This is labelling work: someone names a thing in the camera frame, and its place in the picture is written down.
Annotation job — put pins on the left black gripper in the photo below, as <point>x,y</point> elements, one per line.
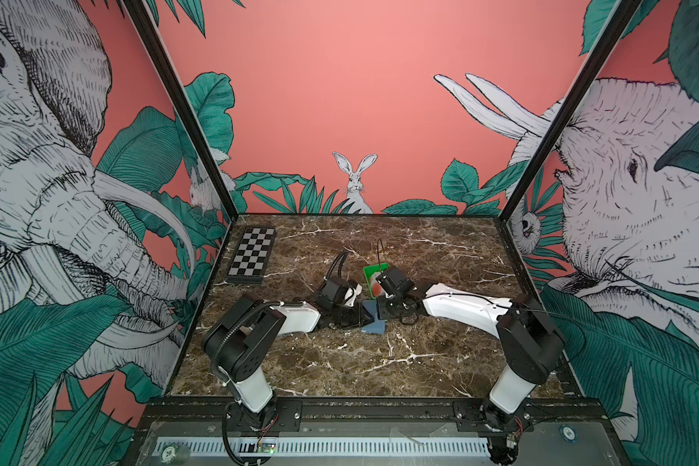
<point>359,316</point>

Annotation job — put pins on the green card tray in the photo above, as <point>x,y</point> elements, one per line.
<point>372,271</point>

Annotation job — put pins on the white slotted cable duct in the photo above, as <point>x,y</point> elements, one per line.
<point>169,448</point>

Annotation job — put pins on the right black frame post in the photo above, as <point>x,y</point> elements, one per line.
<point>616,23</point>

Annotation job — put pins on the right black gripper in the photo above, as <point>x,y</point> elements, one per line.
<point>382,311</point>

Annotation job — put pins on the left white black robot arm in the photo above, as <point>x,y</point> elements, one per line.
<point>240,340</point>

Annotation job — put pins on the blue card holder wallet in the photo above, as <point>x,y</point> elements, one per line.
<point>377,326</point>

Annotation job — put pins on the black white checkerboard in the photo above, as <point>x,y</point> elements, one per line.
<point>252,255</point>

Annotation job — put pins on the black front mounting rail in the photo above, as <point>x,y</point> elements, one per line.
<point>291,414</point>

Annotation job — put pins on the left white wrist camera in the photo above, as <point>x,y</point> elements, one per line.
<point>355,293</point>

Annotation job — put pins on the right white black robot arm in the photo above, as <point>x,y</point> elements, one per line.
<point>531,341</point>

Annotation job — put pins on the left black frame post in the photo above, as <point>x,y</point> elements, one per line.
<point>141,18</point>

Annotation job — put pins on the black frame post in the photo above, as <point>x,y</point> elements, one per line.
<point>141,18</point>
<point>616,23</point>

